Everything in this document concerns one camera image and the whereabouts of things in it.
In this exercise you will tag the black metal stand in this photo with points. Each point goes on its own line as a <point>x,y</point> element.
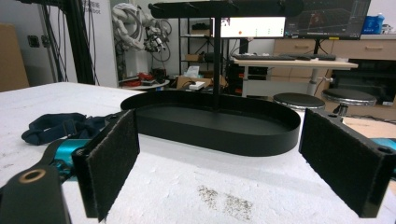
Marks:
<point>77,40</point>

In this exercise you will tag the round black stool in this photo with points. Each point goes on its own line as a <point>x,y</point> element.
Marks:
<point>299,101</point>
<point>348,95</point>

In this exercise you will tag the brown board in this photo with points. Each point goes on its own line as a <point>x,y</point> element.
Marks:
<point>12,59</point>

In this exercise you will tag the monitor with white screen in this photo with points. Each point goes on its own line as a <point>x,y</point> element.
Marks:
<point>252,27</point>

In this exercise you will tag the light wooden desk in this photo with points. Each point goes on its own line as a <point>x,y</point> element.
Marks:
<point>295,63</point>

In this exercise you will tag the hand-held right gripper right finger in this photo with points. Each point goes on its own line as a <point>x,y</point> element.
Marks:
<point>342,161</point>

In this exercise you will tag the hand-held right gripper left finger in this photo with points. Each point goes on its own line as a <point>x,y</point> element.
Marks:
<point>112,161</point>

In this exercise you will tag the black metal shelf rack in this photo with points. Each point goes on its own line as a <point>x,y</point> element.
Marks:
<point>194,46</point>

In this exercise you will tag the black stand with oval tray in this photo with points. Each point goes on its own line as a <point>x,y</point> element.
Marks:
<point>218,137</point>

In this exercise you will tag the round white side table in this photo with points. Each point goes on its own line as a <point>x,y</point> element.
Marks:
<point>146,84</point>

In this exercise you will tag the cardboard box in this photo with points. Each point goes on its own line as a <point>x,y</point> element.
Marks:
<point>185,81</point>

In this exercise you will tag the white banner panel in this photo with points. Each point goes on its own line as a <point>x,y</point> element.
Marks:
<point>104,46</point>

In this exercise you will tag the blue plastic container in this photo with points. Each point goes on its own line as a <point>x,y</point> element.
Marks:
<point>372,25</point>

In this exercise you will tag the light wooden cabinet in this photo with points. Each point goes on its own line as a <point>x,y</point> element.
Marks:
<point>367,49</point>

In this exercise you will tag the large dark monitor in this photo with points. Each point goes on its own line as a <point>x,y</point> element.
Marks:
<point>327,18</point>

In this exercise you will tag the small white box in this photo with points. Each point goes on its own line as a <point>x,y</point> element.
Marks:
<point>197,85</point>

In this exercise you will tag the black keyboard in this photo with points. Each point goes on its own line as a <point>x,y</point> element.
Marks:
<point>314,57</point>
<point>261,57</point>

